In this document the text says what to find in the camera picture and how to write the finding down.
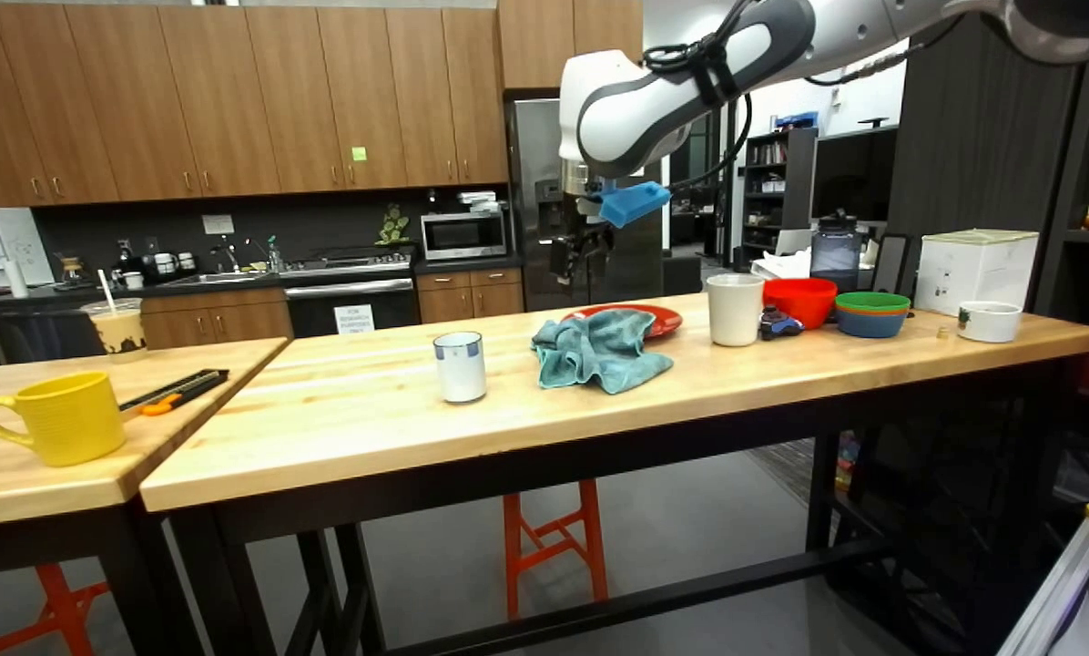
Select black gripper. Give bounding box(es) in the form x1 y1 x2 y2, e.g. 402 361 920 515
559 190 617 303

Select blue towel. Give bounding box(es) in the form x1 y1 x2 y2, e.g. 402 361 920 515
530 311 678 399

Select red plate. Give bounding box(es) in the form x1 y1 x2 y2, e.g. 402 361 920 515
562 303 685 342

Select silver microwave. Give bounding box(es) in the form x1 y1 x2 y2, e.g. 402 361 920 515
417 208 514 264

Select black refrigerator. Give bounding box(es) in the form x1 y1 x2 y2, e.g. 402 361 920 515
505 90 667 315

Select small white cup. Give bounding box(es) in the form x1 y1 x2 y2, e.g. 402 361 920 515
431 328 493 410

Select green potted plant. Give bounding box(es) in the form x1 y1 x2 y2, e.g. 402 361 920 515
373 202 411 252

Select dark blue small object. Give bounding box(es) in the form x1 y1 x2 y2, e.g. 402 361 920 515
753 305 808 342

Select red bowl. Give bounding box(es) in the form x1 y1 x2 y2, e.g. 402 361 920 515
763 274 843 334

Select black oven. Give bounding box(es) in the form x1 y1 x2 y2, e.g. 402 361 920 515
279 274 419 339

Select clear water bottle black lid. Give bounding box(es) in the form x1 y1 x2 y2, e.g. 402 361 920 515
808 213 862 292

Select orange stool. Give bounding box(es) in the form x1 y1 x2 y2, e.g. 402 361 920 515
500 479 613 628

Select green bowl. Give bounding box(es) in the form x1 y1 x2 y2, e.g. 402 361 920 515
835 288 916 321

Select blue bowl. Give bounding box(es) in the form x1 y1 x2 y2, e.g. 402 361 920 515
835 311 910 342

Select wooden base cabinets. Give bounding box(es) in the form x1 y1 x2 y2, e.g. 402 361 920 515
137 265 530 354

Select white cardboard box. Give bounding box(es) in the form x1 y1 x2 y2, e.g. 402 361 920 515
916 226 1043 321

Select black orange box cutter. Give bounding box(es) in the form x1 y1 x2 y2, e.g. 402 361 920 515
117 366 233 421

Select plastic drink cup with straw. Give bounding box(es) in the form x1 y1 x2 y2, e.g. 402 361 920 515
82 265 151 359

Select black shelf unit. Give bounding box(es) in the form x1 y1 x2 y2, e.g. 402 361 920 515
1039 60 1089 331

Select yellow mug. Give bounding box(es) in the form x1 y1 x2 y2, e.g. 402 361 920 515
0 368 126 469

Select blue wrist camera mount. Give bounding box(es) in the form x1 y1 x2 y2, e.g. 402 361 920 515
599 180 674 235

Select black metal table frame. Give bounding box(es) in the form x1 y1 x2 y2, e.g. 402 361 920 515
137 349 1089 656
0 503 209 656

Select wooden wall cabinets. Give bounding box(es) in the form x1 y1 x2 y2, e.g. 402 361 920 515
0 0 645 213

